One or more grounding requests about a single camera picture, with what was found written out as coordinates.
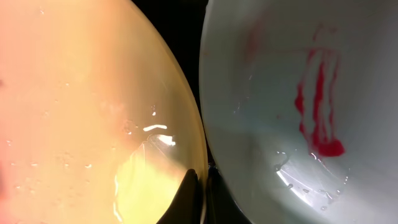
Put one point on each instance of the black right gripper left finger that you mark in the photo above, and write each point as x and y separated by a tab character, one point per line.
185	207

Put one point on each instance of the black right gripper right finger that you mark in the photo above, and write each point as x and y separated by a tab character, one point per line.
220	206

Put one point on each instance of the yellow plate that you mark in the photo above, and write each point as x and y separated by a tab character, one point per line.
88	134

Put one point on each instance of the mint plate with red stain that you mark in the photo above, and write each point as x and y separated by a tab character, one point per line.
299	102

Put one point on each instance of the round black tray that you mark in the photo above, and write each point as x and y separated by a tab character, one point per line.
180	24

